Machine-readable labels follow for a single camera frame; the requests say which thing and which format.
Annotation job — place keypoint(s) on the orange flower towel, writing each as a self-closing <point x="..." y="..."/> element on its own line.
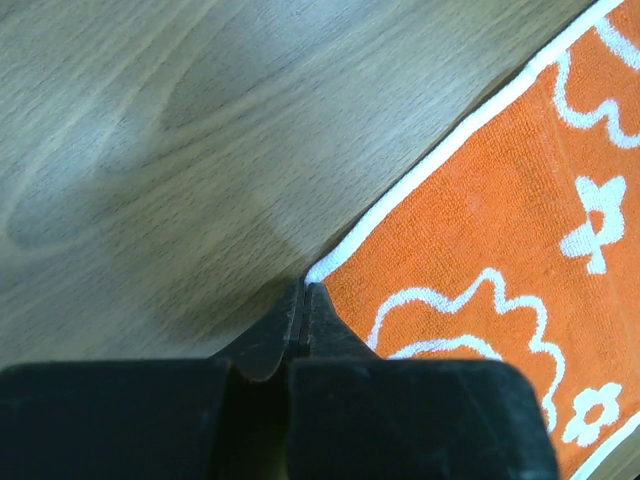
<point x="517" y="239"/>

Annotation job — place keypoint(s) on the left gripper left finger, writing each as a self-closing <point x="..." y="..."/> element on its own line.
<point x="220" y="417"/>

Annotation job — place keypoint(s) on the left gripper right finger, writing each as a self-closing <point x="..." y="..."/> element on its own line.
<point x="353" y="415"/>

